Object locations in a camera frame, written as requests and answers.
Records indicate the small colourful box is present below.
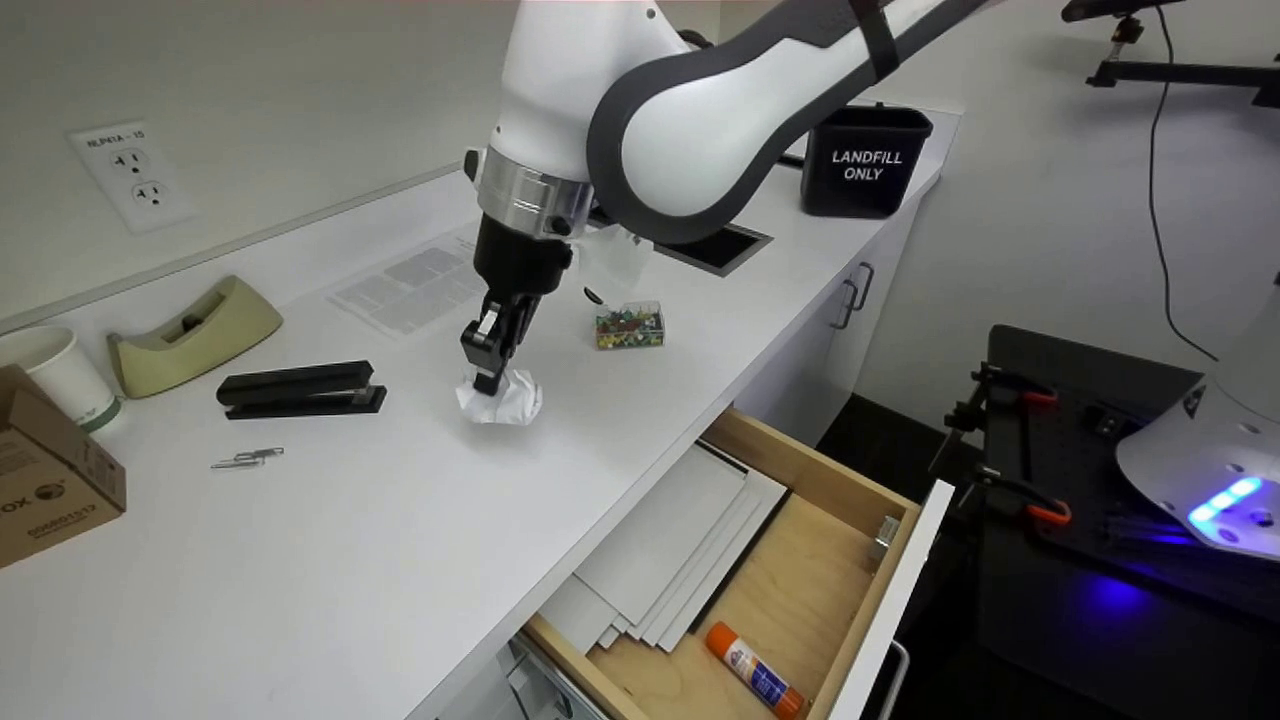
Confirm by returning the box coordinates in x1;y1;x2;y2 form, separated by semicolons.
590;307;662;353

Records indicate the white paper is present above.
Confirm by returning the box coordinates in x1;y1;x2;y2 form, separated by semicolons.
457;367;542;426

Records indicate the green tape dispenser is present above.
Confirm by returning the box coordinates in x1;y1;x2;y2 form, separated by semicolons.
108;277;283;400

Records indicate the black clamp orange tip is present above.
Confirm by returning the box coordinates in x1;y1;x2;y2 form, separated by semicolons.
932;358;1074;531

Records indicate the black landfill bin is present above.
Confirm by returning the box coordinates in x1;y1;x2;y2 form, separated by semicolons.
801;104;932;218

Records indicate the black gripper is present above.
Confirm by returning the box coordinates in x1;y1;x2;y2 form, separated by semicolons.
461;217;573;397

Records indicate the stack of white sheets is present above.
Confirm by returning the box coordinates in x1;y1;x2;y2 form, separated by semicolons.
539;444;783;651

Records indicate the white wall outlet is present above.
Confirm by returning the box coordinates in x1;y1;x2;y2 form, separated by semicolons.
70;122;192;231

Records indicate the black robot cart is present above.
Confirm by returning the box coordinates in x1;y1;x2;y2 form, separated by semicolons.
974;323;1280;720

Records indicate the black countertop opening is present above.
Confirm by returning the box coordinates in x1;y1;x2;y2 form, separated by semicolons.
662;222;768;277

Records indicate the black stapler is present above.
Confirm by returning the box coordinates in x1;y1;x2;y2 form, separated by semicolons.
217;358;387;419

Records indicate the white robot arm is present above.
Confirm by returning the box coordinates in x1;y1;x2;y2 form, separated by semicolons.
461;0;959;397

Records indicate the open wooden drawer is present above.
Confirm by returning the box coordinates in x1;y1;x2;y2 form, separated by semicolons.
519;412;951;720

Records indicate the black camera on boom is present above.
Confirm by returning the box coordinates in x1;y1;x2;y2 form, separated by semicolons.
1058;0;1280;109

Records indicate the black hanging cable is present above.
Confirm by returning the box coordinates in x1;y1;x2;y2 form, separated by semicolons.
1138;3;1225;362

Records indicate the white paper cup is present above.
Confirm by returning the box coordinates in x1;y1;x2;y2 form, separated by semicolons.
0;328;125;432

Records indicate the brown cardboard box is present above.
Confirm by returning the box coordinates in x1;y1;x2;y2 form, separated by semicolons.
0;367;128;567

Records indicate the orange glue stick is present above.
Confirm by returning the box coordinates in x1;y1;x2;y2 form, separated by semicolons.
705;618;805;720

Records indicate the small metal clip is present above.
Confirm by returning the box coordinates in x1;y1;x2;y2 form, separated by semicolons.
213;448;283;470

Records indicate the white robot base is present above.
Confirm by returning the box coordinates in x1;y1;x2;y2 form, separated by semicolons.
1115;287;1280;560

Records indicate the cabinet door handle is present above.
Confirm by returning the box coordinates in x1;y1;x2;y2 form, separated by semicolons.
831;260;877;333

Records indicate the printed paper sheet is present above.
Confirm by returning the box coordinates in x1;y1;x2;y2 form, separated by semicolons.
333;243;479;336

